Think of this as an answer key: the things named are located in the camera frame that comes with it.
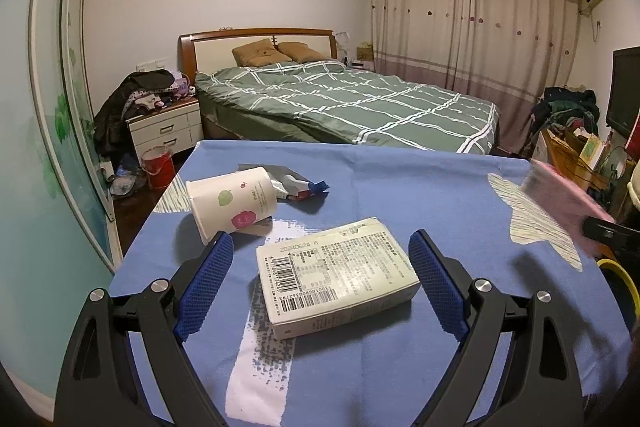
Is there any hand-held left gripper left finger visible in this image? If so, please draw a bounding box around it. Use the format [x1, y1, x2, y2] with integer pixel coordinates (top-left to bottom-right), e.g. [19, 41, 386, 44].
[54, 231, 235, 427]

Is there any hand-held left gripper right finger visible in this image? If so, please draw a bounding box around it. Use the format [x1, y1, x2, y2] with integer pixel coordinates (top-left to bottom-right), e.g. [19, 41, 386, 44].
[407, 229, 586, 427]

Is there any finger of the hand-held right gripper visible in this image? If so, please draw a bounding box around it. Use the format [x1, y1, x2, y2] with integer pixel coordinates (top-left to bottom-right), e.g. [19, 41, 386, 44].
[581, 216, 640, 244]

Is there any yellow-rimmed dark trash bin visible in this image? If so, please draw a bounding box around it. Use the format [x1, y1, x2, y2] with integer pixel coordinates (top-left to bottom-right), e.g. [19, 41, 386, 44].
[597, 258, 640, 333]

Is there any pink blurred cloth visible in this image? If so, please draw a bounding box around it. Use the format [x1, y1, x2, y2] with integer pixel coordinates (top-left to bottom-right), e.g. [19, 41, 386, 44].
[520, 159, 618, 258]

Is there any white printed carton box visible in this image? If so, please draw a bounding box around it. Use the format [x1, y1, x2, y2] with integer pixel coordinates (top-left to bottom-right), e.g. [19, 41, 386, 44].
[256, 217, 422, 340]

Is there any cream puffy jacket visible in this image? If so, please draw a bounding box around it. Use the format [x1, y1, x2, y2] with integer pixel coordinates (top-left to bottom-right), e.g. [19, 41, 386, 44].
[627, 157, 640, 212]

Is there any green card box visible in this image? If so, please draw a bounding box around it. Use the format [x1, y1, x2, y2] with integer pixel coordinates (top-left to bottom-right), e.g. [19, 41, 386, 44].
[580, 134, 608, 170]

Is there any white paper cup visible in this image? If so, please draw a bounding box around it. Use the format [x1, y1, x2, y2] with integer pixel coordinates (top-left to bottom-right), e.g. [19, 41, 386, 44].
[185, 166, 278, 245]

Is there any blue printed tablecloth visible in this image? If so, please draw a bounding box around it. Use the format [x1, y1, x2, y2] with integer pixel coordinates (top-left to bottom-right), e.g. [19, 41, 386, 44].
[107, 139, 633, 427]

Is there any wooden low cabinet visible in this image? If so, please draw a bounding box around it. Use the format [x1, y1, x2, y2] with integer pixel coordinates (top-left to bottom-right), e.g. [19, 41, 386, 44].
[532, 127, 631, 218]

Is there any red bucket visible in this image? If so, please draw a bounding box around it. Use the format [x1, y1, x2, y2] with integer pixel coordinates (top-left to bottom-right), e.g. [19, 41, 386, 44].
[140, 145, 176, 192]

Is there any dark clothes heap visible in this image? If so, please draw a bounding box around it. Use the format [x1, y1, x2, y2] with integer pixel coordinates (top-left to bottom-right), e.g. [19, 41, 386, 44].
[530, 86, 601, 140]

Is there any clutter of plastic bags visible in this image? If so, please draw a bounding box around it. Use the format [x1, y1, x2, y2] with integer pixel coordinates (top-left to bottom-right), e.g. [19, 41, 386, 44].
[100, 152, 148, 198]

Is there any colourful foil wrapper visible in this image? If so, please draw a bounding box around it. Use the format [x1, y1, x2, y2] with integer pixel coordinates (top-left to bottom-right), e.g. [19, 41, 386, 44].
[237, 163, 332, 204]

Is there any black television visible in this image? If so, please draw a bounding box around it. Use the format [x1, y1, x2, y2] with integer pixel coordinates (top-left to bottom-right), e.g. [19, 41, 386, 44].
[606, 47, 640, 140]

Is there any white nightstand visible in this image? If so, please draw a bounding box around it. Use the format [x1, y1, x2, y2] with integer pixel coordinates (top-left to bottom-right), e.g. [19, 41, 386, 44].
[125, 99, 203, 162]

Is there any pile of clothes on nightstand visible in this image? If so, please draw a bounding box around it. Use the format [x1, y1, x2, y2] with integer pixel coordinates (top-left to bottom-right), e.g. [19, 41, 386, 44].
[94, 69, 173, 158]

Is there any pile of colourful clothes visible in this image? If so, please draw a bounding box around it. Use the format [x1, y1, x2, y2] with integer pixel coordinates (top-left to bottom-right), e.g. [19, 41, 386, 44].
[130, 74, 198, 112]

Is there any green checked quilt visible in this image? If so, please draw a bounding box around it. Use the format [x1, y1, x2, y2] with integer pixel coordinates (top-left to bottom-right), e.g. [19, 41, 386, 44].
[194, 61, 501, 155]

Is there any sliding wardrobe door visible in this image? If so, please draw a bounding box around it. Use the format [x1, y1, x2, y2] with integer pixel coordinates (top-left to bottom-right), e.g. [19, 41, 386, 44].
[0, 0, 126, 403]

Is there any brown pillow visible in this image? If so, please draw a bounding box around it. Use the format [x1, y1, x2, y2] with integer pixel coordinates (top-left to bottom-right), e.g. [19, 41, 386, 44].
[277, 41, 326, 62]
[231, 39, 293, 68]

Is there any wooden bed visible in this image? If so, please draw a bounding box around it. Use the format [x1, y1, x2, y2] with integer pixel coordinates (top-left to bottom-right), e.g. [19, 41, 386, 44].
[178, 28, 501, 155]

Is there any pale pink striped curtain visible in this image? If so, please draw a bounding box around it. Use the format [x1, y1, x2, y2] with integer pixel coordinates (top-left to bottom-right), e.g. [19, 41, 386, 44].
[367, 0, 583, 152]

